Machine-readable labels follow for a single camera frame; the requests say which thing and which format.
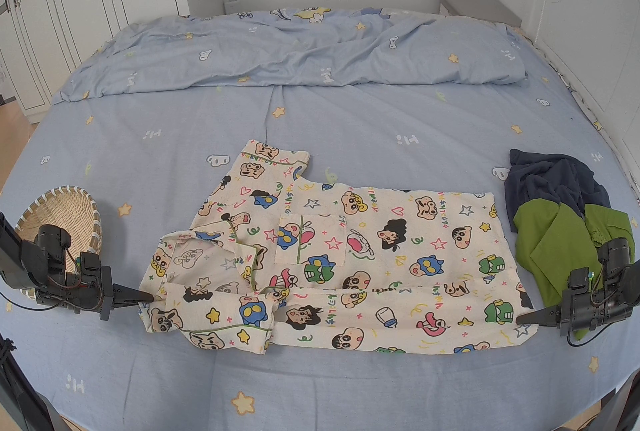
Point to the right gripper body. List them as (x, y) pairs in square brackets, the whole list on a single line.
[(585, 311)]

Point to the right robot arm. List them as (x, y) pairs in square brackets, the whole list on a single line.
[(620, 264)]

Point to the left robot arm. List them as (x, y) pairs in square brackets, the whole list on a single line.
[(20, 264)]

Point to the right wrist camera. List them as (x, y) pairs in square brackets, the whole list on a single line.
[(580, 280)]

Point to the white wardrobe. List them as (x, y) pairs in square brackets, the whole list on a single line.
[(75, 9)]

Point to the green shorts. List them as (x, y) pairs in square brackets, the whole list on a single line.
[(555, 244)]

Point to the round woven basket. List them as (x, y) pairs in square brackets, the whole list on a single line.
[(65, 214)]

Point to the grey bedside table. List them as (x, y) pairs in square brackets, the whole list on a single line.
[(475, 4)]

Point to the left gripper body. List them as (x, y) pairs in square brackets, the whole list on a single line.
[(95, 294)]

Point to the pale blue quilt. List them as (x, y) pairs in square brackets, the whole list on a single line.
[(300, 49)]

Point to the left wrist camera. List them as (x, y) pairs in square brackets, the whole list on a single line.
[(90, 263)]

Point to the dark blue garment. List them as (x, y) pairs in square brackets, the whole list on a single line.
[(550, 184)]

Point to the white printed pyjama top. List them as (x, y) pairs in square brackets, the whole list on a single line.
[(380, 259)]

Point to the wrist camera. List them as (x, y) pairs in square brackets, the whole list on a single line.
[(90, 263), (580, 280)]

